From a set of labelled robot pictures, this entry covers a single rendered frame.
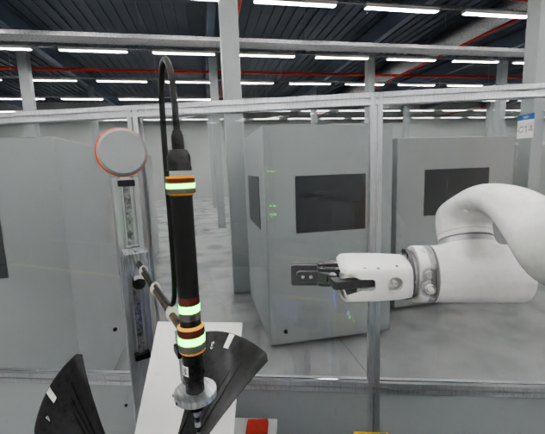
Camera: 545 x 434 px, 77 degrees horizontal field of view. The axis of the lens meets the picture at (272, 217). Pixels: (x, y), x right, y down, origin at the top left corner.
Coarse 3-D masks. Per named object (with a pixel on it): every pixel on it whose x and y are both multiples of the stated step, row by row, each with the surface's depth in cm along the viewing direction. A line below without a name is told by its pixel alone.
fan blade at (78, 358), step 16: (64, 368) 74; (80, 368) 72; (64, 384) 73; (80, 384) 70; (48, 400) 74; (64, 400) 72; (80, 400) 70; (64, 416) 71; (80, 416) 69; (96, 416) 67; (48, 432) 74; (64, 432) 72; (80, 432) 69; (96, 432) 67
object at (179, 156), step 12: (180, 132) 51; (180, 144) 51; (168, 156) 50; (180, 156) 50; (168, 168) 51; (180, 168) 50; (192, 360) 55; (192, 372) 55; (204, 372) 57; (192, 384) 55; (204, 384) 57
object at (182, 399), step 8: (176, 336) 59; (176, 344) 59; (176, 352) 58; (184, 384) 58; (208, 384) 58; (176, 392) 57; (184, 392) 56; (208, 392) 56; (216, 392) 57; (176, 400) 55; (184, 400) 54; (192, 400) 54; (200, 400) 54; (208, 400) 55; (184, 408) 54; (192, 408) 54
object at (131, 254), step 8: (128, 248) 112; (136, 248) 112; (144, 248) 112; (128, 256) 104; (136, 256) 105; (144, 256) 106; (128, 264) 104; (144, 264) 107; (128, 272) 105; (136, 272) 106
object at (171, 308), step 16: (160, 64) 54; (160, 80) 56; (160, 96) 57; (176, 96) 50; (160, 112) 57; (176, 112) 50; (160, 128) 58; (176, 128) 51; (144, 272) 92; (176, 272) 62; (160, 288) 82; (176, 288) 63
